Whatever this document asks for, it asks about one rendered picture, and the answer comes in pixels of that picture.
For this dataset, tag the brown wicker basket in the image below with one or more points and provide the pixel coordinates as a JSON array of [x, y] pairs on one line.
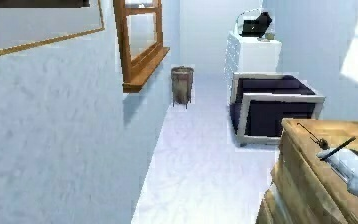
[[182, 85]]

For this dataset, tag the dark armchair with white frame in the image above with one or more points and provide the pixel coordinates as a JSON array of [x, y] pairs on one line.
[[273, 106]]

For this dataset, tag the light wooden dresser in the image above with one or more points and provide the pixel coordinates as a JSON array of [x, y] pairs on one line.
[[307, 180]]

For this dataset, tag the black laptop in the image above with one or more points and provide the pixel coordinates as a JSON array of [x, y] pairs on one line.
[[256, 25]]

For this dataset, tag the brown wooden framed window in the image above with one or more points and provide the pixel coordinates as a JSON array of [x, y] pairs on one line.
[[143, 50]]

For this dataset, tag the thin black rod with knob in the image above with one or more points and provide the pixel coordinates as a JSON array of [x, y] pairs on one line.
[[315, 138]]

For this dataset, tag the gold framed wall picture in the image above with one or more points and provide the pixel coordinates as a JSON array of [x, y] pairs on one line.
[[43, 23]]

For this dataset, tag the small olive bowl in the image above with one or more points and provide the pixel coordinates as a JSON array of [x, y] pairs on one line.
[[269, 36]]

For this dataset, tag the white chest of drawers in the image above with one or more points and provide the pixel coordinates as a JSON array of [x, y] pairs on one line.
[[253, 55]]

